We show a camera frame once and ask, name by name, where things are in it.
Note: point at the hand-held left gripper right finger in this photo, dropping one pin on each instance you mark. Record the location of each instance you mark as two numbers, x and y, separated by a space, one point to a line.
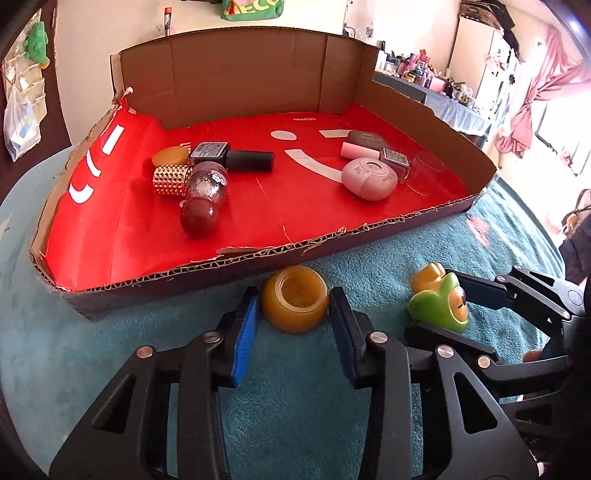
344 337

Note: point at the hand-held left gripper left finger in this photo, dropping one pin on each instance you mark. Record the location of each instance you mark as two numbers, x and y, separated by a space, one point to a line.
244 337

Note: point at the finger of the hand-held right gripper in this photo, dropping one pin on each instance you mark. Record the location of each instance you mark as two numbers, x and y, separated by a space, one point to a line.
485 293
434 333

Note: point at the green yellow figure toy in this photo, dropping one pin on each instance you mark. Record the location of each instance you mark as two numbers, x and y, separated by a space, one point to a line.
438 304

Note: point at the amber round jar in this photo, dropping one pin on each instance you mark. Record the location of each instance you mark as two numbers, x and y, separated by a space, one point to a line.
295 318

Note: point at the glitter bottle red ball cap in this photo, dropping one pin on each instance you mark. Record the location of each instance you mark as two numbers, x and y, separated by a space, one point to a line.
207 184

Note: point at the pink round case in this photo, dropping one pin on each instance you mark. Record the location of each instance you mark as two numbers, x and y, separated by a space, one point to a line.
369 180

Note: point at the gold studded cylinder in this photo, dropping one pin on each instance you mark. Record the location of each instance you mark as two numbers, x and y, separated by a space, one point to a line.
171 181

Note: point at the black nail polish bottle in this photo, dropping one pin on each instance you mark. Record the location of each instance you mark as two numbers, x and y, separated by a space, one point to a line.
249 160

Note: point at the purple nail polish pink cap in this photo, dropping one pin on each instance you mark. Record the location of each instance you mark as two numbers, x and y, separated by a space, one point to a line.
358 150

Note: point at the orange oval soap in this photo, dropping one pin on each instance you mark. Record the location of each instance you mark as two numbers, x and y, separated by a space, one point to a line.
168 157

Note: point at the cardboard box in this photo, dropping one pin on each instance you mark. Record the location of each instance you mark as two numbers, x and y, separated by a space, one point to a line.
254 74

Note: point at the person's dark clothing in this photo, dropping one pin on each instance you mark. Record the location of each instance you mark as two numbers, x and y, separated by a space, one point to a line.
577 258

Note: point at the red paper box liner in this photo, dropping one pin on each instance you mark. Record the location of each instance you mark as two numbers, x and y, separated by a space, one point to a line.
277 212

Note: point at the table with dark cloth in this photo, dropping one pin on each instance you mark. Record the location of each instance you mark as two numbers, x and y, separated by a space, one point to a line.
443 108

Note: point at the pink curtain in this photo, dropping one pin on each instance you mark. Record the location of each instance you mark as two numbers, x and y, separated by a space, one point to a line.
545 83

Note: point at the white wardrobe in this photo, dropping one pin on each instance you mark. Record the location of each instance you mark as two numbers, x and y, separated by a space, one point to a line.
489 60

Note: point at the row of cosmetic bottles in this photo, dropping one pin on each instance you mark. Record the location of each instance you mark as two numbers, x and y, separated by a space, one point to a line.
415 69

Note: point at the black clothing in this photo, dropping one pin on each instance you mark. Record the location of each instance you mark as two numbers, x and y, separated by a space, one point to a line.
505 23

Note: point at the patterned dark bag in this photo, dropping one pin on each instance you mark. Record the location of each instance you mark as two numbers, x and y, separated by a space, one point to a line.
478 11

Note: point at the clear plastic bag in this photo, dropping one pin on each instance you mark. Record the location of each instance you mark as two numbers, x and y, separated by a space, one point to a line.
21 129

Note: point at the dark brown door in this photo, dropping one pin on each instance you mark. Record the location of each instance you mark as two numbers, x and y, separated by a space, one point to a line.
57 92

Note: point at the grey marker red cap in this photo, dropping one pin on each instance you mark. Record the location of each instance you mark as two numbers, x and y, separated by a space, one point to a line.
167 21

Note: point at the green tote bag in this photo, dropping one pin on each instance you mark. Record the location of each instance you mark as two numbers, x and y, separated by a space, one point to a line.
251 9

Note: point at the hanging pocket organizer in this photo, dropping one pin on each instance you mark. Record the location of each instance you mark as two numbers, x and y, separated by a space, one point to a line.
23 78

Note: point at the green plush toy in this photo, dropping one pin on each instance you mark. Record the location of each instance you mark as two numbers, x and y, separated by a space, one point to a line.
37 44

